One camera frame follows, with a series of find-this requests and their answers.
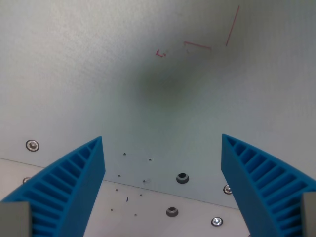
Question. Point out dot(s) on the silver hex socket screw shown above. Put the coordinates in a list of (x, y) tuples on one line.
[(227, 189), (217, 221), (32, 145), (25, 180)]

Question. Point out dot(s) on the dark threaded insert hole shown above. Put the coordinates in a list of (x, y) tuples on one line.
[(182, 178), (172, 211)]

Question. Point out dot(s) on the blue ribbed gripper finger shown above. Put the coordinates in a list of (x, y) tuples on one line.
[(74, 182), (249, 182)]

